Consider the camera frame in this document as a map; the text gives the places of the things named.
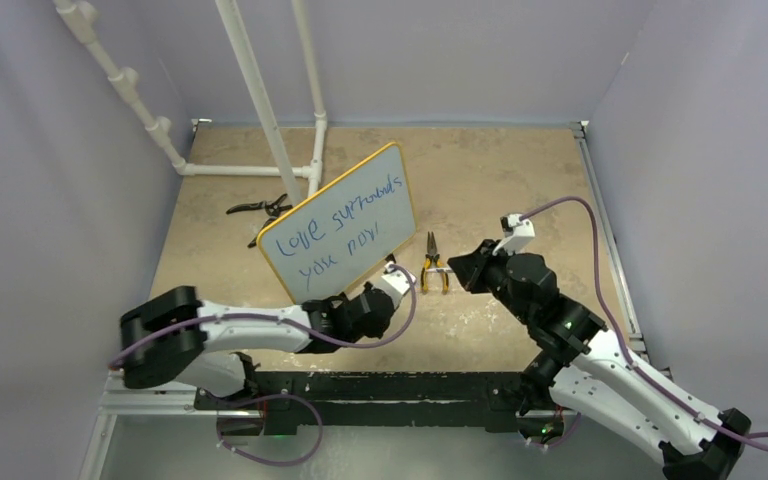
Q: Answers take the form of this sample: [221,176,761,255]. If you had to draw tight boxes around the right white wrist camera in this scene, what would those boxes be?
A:
[492,213,536,256]

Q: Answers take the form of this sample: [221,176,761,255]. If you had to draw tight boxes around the aluminium frame rail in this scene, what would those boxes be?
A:
[569,121,647,356]

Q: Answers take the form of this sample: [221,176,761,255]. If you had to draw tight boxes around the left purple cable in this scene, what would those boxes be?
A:
[108,263,418,372]

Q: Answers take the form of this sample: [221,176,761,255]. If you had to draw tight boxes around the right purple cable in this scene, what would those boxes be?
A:
[519,195,768,458]

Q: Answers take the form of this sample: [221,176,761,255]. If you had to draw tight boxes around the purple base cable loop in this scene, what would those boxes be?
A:
[214,394,324,468]

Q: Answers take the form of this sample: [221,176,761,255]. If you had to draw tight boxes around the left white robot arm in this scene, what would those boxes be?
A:
[109,272,413,409]

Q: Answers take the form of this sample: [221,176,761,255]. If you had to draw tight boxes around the white pvc pipe frame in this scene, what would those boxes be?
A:
[54,1,329,205]

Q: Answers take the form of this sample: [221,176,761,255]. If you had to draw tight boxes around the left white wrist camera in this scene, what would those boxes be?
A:
[375,262,415,306]

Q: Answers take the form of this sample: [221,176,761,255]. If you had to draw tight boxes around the black grey wire stripper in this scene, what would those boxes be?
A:
[225,193,294,250]

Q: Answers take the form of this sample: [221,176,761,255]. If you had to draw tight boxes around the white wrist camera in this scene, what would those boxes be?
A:
[375,262,415,306]
[492,213,536,256]

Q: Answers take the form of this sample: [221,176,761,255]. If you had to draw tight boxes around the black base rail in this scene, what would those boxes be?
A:
[194,371,555,435]

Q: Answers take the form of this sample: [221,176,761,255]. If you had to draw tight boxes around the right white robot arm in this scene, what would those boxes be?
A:
[448,240,751,479]

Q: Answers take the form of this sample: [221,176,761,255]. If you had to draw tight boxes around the yellow handled pliers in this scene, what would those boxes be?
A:
[420,231,450,295]

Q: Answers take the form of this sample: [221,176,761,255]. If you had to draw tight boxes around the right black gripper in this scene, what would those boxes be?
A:
[449,239,533,325]

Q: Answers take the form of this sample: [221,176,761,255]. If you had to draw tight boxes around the yellow framed whiteboard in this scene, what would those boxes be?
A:
[257,142,418,304]

